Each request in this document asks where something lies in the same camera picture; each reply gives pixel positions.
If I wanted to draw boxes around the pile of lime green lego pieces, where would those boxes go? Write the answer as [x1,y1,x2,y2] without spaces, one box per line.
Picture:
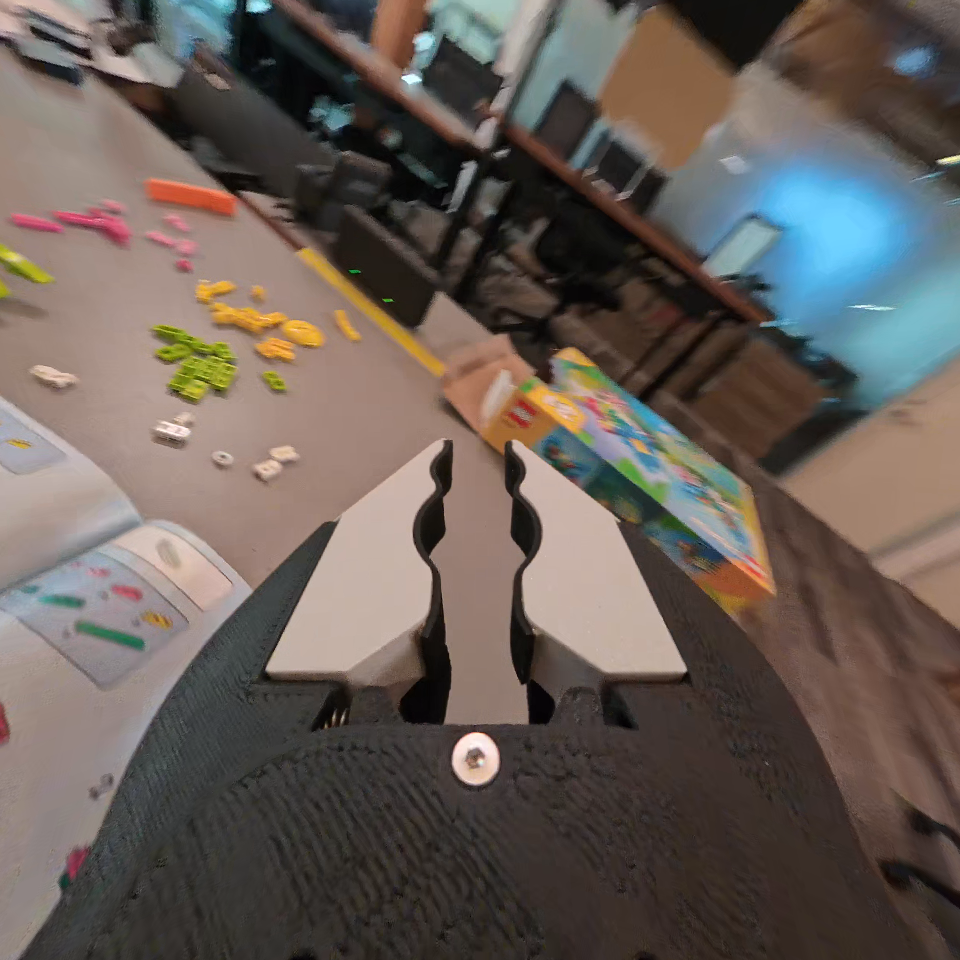
[151,323,288,403]

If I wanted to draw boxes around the open instruction booklet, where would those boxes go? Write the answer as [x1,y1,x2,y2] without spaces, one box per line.
[0,396,253,942]

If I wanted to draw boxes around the pile of yellow lego pieces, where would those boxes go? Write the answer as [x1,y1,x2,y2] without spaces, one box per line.
[194,278,363,364]

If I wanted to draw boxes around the large lime green leaf pieces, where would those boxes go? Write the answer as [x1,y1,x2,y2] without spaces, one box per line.
[0,243,56,302]

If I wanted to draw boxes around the orange brick separator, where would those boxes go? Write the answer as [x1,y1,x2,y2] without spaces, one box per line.
[145,177,240,218]

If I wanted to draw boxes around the brown board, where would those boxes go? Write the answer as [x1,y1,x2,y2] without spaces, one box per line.
[598,6,738,171]

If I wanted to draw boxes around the black office chair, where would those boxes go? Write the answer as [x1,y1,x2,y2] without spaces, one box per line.
[168,70,335,198]

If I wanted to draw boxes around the pile of pink lego pieces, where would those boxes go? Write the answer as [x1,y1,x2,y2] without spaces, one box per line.
[10,198,201,274]

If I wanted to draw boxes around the brown cardboard box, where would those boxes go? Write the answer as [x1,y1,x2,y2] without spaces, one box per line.
[441,333,538,438]

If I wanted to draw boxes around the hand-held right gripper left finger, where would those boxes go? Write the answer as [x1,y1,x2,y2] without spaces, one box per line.
[266,440,455,689]

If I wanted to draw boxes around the yellow tape strip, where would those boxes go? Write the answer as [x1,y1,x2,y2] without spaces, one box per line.
[295,246,448,379]

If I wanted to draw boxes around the computer monitor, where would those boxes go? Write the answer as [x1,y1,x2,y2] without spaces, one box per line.
[703,214,786,281]

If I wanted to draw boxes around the colourful lego set box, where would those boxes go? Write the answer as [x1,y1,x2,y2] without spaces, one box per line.
[480,347,777,614]

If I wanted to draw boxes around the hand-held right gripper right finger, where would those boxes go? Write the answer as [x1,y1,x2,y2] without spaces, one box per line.
[504,440,689,689]

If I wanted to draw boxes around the long wooden desk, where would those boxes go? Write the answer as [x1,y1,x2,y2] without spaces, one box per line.
[273,0,775,325]

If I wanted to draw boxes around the black device with green light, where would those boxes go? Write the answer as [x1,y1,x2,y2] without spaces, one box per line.
[333,205,441,330]

